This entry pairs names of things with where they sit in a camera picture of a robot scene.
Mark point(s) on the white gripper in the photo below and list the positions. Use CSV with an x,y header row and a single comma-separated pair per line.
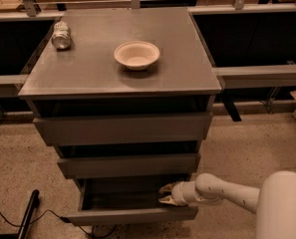
x,y
177,193

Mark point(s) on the grey bottom drawer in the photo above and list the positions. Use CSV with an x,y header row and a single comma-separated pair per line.
x,y
127,200

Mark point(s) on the grey drawer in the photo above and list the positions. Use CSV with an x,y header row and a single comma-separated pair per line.
x,y
124,129
127,200
129,165

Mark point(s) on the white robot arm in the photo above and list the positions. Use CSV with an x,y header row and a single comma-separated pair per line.
x,y
274,203

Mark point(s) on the grey top drawer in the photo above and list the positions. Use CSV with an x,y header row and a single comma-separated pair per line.
x,y
124,129

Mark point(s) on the grey middle drawer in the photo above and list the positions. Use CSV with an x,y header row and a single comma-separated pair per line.
x,y
129,165

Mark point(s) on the grey drawer cabinet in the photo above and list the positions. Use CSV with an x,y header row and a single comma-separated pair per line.
x,y
87,81

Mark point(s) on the black stand leg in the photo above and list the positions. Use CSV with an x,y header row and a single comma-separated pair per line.
x,y
26,220

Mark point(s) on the white paper bowl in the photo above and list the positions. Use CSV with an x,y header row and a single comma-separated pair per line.
x,y
136,55

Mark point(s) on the crushed silver can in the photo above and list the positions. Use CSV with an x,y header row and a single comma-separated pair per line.
x,y
61,38

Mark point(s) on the grey metal rail frame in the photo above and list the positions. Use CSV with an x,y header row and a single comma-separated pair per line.
x,y
250,43

